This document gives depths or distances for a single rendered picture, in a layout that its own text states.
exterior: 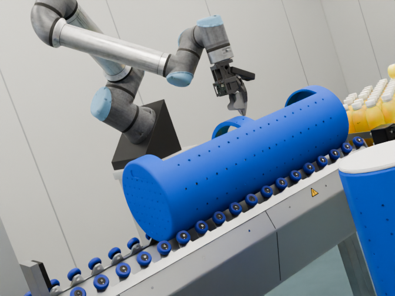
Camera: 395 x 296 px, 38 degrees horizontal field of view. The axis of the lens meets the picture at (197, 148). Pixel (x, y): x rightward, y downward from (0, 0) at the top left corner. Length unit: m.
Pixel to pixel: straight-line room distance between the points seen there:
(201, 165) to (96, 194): 3.08
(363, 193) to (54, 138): 3.40
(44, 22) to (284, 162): 1.02
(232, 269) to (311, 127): 0.61
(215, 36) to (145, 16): 3.41
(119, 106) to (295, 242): 1.05
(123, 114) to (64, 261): 2.28
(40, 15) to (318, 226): 1.29
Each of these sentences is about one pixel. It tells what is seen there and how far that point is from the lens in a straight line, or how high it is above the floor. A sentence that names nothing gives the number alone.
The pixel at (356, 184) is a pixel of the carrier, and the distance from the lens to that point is 1.65.
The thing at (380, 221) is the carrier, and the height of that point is 0.88.
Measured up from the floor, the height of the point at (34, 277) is 1.05.
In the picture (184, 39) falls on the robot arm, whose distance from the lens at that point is 2.13.
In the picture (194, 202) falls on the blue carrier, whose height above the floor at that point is 1.05.
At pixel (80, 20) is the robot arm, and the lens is 2.37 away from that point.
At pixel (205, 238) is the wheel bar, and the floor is 0.93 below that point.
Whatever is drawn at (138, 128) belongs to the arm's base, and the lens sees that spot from 2.68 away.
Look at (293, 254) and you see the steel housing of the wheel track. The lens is 2.10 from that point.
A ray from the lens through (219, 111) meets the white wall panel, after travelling 5.71.
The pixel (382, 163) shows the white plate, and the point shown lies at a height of 1.04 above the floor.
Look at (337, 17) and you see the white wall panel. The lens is 7.21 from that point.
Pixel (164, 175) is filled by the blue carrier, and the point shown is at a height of 1.17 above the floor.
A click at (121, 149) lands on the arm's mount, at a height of 1.19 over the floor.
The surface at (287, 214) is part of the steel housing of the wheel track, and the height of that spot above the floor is 0.86.
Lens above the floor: 1.44
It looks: 7 degrees down
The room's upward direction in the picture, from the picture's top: 19 degrees counter-clockwise
